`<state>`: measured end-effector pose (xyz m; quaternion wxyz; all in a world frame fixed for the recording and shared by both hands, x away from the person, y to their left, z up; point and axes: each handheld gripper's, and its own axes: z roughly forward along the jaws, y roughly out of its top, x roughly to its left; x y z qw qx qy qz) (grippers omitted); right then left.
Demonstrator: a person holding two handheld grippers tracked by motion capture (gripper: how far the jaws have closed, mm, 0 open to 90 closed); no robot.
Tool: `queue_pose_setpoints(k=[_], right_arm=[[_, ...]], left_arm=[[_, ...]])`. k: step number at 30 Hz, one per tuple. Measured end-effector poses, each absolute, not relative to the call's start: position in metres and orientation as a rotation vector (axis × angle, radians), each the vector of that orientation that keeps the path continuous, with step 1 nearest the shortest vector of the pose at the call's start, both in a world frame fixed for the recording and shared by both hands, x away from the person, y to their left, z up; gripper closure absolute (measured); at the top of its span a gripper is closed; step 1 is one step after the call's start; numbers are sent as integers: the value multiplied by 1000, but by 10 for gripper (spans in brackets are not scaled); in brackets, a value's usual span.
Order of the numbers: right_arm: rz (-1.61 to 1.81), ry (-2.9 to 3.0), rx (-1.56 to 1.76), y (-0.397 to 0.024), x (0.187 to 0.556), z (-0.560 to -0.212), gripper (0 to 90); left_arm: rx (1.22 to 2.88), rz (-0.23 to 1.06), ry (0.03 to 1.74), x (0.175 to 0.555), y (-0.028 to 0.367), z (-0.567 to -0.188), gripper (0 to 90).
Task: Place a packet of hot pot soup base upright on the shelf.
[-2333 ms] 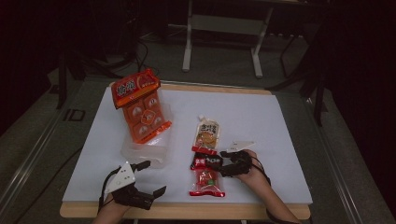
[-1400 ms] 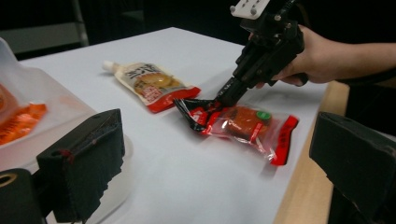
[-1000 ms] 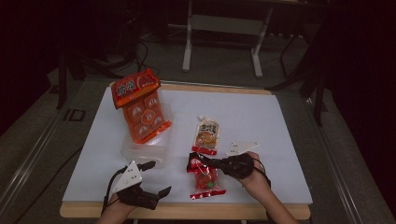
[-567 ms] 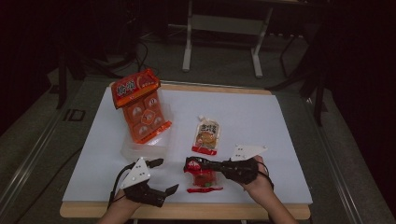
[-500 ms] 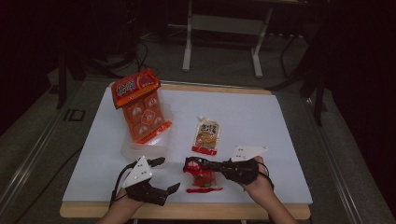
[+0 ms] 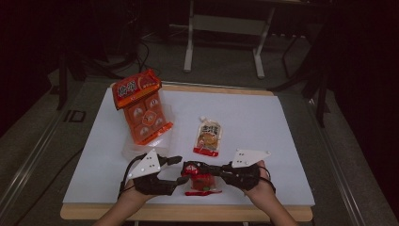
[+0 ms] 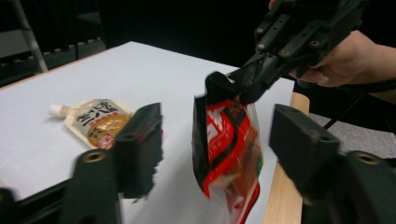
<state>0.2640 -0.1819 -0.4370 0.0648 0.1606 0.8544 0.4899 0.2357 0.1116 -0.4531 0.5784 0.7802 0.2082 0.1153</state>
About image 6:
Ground clear plastic container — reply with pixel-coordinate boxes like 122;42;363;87
121;102;177;160

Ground metal floor rail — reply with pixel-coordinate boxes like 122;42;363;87
305;99;367;226
0;103;69;215

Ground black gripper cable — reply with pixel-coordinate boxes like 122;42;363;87
258;165;278;194
117;153;147;201

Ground white table mat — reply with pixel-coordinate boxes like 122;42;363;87
62;88;316;207

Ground person's right hand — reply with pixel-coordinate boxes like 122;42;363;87
243;159;278;208

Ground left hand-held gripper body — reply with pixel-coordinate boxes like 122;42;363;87
126;148;178;197

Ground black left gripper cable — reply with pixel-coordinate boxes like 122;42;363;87
117;153;147;201

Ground black metal stand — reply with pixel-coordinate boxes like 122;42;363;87
56;46;125;111
267;29;331;128

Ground black floor cables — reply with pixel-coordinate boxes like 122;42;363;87
125;40;163;84

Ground red and black snack packet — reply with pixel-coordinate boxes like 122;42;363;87
181;161;224;198

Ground person's left hand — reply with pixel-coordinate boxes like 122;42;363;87
120;180;158;205

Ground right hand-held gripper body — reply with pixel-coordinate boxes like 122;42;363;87
219;148;271;192

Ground large orange snack packet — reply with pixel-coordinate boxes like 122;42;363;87
111;68;174;146

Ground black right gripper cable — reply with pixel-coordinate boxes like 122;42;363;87
258;165;278;194

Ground white metal frame desk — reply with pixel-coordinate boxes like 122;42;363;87
183;0;304;79

